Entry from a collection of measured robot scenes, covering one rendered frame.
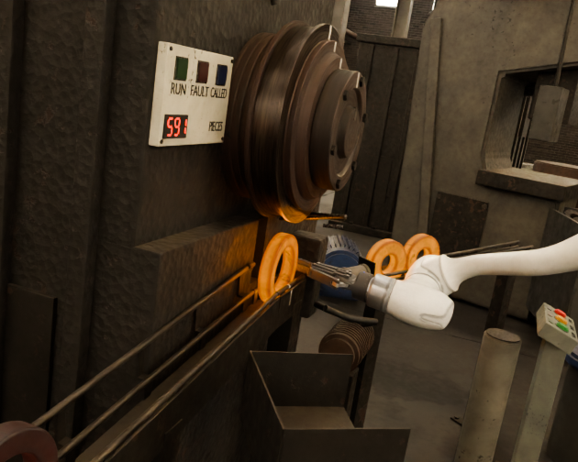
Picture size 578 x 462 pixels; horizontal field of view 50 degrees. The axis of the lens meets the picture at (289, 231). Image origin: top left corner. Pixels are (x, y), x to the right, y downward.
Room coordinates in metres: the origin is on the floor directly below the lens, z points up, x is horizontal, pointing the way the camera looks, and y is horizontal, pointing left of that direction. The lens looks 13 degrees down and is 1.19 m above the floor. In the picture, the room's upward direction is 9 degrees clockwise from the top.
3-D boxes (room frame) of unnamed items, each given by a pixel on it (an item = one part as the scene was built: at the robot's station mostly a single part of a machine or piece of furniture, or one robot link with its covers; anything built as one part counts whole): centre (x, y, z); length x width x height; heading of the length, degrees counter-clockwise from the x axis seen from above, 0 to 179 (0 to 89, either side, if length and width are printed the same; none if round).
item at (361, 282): (1.56, -0.19, 0.73); 0.09 x 0.08 x 0.07; 71
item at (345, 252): (3.78, -0.33, 0.17); 0.57 x 0.31 x 0.34; 1
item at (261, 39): (1.54, 0.08, 1.12); 0.47 x 0.10 x 0.47; 161
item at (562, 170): (5.94, -2.50, 0.45); 0.59 x 0.59 x 0.89
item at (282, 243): (1.52, 0.01, 0.75); 0.18 x 0.03 x 0.18; 160
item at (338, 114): (1.48, -0.09, 1.11); 0.28 x 0.06 x 0.28; 161
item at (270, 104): (1.52, 0.01, 1.11); 0.47 x 0.06 x 0.47; 161
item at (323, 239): (1.74, -0.06, 0.68); 0.11 x 0.08 x 0.24; 71
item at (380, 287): (1.53, -0.26, 0.72); 0.09 x 0.06 x 0.09; 161
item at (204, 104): (1.23, 0.22, 1.15); 0.26 x 0.02 x 0.18; 161
